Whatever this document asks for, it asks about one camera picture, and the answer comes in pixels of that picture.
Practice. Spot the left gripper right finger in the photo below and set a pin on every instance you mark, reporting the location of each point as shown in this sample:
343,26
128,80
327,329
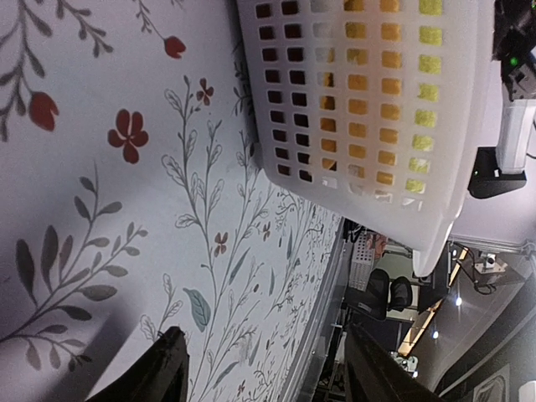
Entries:
372,375

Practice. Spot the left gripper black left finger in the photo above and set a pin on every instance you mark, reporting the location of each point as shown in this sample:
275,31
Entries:
160,374

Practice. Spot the white plastic basket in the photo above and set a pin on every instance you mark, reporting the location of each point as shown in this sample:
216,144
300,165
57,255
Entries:
286,45

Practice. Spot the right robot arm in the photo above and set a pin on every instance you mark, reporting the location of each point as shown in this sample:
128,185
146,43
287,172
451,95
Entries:
501,169

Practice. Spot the black office chair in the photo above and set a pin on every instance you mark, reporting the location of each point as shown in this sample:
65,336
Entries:
381,295

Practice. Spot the floral tablecloth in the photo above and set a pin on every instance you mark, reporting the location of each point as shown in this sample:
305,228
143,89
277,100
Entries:
132,201

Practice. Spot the yellow dotted rolled towel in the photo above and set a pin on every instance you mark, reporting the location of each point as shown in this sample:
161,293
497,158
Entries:
379,123

